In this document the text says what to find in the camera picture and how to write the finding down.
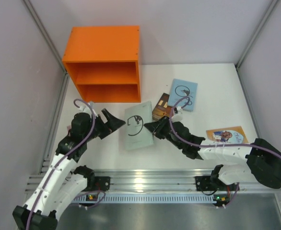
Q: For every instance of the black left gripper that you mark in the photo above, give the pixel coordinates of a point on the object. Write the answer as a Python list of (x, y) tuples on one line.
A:
[(104, 126)]

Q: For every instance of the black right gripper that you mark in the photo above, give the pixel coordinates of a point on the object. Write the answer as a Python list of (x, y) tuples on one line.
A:
[(163, 127)]

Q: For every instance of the pale green Great Gatsby book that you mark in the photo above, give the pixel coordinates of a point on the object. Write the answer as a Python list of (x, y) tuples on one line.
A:
[(137, 135)]

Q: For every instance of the light blue cat book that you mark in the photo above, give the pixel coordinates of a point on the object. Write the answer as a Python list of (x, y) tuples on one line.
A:
[(183, 89)]

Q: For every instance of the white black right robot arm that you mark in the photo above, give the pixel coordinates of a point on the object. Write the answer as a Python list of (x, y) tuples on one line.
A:
[(240, 163)]

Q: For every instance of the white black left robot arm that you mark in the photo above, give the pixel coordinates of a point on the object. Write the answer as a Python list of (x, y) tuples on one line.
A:
[(64, 179)]

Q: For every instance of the dark brown sunset book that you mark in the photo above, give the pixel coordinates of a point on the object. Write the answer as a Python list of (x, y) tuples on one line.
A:
[(162, 108)]

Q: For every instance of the pink illustrated fairy-tale book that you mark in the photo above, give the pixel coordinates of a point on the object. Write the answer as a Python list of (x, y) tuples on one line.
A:
[(68, 128)]

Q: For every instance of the orange two-shelf cabinet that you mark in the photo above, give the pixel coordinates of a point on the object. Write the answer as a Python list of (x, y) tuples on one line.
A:
[(104, 63)]

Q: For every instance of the orange illustrated book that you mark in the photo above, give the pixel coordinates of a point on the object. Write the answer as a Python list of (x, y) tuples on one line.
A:
[(230, 135)]

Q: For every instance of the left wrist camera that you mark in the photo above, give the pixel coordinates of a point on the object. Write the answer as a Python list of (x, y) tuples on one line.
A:
[(88, 108)]

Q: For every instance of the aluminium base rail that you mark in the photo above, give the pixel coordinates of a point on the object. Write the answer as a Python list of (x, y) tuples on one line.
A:
[(154, 181)]

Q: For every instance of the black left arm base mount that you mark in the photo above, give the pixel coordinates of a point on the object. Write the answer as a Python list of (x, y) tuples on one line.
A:
[(101, 183)]

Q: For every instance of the left aluminium corner post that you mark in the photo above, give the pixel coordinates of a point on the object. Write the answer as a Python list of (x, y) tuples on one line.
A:
[(43, 31)]

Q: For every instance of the aluminium corner post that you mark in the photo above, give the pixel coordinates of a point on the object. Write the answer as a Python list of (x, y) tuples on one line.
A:
[(43, 31), (257, 31)]

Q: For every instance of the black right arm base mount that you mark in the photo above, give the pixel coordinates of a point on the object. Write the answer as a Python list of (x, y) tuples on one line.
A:
[(206, 184)]

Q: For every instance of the slotted grey cable duct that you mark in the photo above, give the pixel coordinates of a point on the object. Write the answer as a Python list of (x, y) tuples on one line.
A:
[(150, 199)]

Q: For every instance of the right aluminium corner post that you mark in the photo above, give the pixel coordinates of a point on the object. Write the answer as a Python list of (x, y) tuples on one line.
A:
[(257, 31)]

